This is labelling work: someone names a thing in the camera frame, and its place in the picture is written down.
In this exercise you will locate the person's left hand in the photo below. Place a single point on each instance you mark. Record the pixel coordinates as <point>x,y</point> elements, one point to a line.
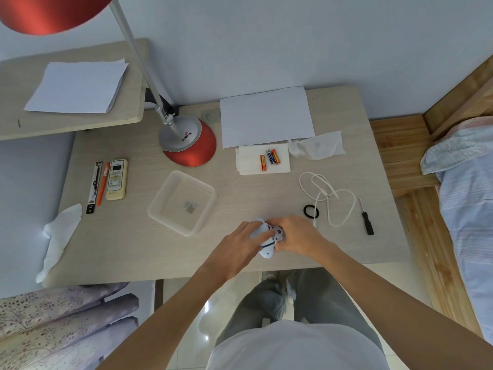
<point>231,254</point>

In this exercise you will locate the person's right hand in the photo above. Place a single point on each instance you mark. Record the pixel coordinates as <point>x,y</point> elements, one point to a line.
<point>304,238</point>

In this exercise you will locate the light blue toy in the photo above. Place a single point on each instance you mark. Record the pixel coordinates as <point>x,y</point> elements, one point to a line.
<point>268,253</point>

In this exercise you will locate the orange new battery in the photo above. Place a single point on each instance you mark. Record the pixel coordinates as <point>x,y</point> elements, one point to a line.
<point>275,156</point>
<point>263,162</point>

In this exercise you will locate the blue new battery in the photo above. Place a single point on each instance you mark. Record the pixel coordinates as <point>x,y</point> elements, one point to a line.
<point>270,157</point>

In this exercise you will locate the person's right forearm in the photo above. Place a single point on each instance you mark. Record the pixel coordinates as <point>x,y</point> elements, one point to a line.
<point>385,304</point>

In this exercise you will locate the person's left forearm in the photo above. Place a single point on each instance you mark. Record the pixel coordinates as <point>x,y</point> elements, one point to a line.
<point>165,323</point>

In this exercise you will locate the person's grey shoe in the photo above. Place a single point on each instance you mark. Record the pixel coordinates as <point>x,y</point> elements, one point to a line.
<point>269,276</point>

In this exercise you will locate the person's grey trousers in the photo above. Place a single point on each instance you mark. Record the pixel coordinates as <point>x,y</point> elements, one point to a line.
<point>319,296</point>

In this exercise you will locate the person's white shirt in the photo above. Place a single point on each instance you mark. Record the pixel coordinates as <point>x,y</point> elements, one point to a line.
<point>292,350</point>

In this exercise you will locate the clear plastic container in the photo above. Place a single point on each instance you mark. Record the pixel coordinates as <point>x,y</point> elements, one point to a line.
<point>169,211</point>

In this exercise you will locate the crumpled white tissue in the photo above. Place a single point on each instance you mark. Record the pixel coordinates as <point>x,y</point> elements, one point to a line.
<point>319,148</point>

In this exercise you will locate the flat white napkin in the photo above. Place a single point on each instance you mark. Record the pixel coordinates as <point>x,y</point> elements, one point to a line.
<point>248,161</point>

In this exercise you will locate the red desk lamp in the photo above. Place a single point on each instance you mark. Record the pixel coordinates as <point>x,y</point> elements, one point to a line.
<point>185,142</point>

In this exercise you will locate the white paper sheet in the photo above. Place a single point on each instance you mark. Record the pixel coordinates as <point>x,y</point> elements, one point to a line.
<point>265,117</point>

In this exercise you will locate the cream remote control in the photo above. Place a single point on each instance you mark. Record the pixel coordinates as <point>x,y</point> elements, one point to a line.
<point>116,180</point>

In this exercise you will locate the orange pen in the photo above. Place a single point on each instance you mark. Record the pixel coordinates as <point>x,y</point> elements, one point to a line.
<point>102,188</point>

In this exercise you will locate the black pen package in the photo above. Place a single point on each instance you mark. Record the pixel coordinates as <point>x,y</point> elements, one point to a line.
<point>91,202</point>

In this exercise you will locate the light blue striped bedsheet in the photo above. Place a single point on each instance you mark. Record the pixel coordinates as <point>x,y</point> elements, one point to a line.
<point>470,235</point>

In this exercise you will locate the long white tissue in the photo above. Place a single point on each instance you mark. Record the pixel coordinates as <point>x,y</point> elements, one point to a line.
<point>59,235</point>

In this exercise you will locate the blue striped pillow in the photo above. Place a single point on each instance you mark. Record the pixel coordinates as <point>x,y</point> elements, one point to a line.
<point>454,150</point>

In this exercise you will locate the beige desk shelf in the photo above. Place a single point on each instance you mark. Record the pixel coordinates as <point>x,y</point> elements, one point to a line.
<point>129,109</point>

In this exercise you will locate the purple floral quilt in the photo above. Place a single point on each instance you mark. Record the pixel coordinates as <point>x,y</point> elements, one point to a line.
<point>57,327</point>

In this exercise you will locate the pink pillow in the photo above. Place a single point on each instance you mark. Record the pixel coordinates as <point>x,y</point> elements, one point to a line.
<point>477,122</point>

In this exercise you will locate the white paper stack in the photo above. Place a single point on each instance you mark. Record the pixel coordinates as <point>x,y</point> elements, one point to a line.
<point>77,86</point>

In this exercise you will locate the wooden bed frame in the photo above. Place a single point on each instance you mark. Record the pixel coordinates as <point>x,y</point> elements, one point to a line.
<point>400,150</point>

